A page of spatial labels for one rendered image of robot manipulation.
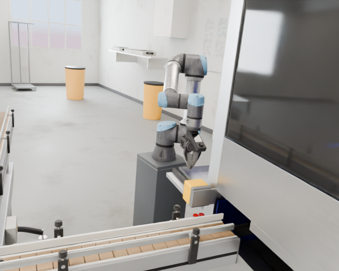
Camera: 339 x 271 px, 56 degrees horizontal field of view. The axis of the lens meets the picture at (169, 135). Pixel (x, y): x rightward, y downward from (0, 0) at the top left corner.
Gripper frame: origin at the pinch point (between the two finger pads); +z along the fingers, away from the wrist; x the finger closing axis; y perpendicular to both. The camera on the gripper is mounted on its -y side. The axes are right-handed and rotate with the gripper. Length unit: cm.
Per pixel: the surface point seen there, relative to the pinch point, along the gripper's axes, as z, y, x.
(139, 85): 47, 594, -163
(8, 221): 37, 33, 83
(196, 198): -7.7, -43.0, 20.0
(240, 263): 6, -61, 12
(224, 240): -2, -59, 18
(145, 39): -58, 582, -165
